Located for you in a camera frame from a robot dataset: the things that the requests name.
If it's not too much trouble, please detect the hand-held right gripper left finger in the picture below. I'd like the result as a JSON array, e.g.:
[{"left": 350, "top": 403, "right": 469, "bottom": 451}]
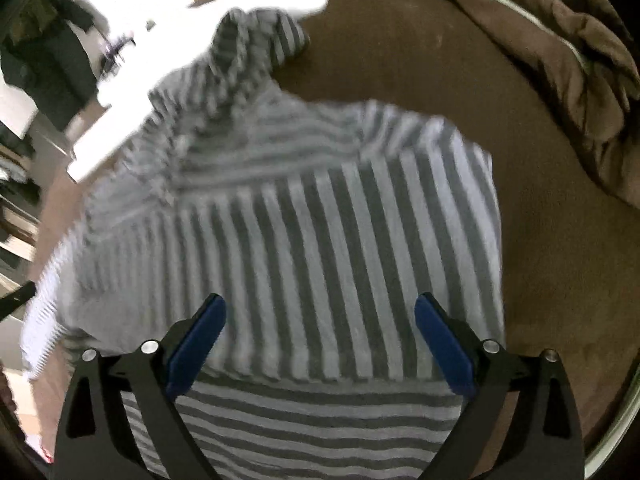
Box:
[{"left": 50, "top": 293, "right": 227, "bottom": 480}]

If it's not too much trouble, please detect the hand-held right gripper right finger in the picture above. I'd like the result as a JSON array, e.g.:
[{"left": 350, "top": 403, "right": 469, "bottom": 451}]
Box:
[{"left": 414, "top": 292, "right": 587, "bottom": 480}]

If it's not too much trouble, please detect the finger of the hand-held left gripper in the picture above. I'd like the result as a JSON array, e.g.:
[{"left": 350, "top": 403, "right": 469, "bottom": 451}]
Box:
[{"left": 0, "top": 282, "right": 37, "bottom": 319}]

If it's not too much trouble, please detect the grey striped sweater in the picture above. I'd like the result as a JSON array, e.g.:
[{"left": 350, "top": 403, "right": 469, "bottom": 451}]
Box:
[{"left": 20, "top": 7, "right": 507, "bottom": 480}]

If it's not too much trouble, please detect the dark hanging coat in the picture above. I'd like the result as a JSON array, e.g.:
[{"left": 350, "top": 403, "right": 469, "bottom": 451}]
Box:
[{"left": 0, "top": 0, "right": 101, "bottom": 132}]

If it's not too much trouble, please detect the white cloth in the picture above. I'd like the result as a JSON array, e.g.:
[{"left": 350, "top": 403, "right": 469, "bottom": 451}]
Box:
[{"left": 65, "top": 0, "right": 331, "bottom": 184}]

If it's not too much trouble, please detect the brown fleece blanket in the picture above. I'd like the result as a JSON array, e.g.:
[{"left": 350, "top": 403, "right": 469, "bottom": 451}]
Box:
[{"left": 425, "top": 0, "right": 640, "bottom": 209}]

